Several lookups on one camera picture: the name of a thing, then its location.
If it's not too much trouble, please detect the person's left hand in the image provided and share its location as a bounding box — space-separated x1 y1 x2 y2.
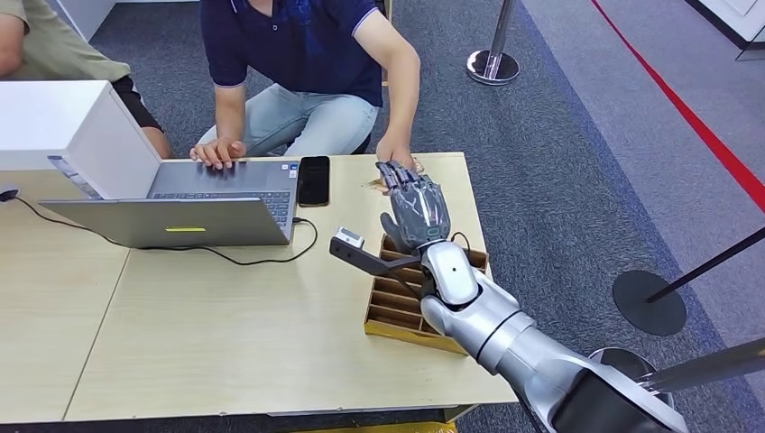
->
374 134 419 172

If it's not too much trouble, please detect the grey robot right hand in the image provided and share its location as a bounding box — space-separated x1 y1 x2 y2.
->
374 160 452 255

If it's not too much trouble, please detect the person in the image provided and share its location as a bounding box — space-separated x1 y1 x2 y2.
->
189 0 421 172
0 0 174 161

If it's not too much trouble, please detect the white box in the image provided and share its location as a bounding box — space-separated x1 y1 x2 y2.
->
0 79 163 201

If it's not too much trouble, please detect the grey laptop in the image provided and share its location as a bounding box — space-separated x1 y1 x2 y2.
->
38 159 300 250

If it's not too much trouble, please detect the chrome stanchion with round base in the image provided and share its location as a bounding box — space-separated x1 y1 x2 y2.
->
587 336 765 410
465 0 521 88

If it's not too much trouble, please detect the black laptop cable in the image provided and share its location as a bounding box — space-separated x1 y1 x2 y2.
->
10 194 319 268

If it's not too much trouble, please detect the black smartphone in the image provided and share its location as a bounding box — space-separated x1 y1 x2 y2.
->
296 155 332 208

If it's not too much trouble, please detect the pale wrist camera on bracket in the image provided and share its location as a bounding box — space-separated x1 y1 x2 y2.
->
328 226 423 278

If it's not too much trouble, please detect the wooden slotted card holder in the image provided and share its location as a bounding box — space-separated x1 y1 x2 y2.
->
363 233 490 356

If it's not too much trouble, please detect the white furniture with dark trim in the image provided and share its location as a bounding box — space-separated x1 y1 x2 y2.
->
683 0 765 63

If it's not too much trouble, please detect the yellow floor tape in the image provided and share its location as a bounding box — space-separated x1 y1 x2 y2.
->
291 420 459 433

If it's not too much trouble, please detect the person's right hand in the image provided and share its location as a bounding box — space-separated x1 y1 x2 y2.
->
189 137 248 171

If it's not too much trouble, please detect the black stanchion with flat base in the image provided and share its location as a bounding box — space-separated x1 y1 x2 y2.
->
612 226 765 337

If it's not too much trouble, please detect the red floor tape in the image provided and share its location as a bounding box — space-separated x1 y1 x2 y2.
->
589 0 765 215

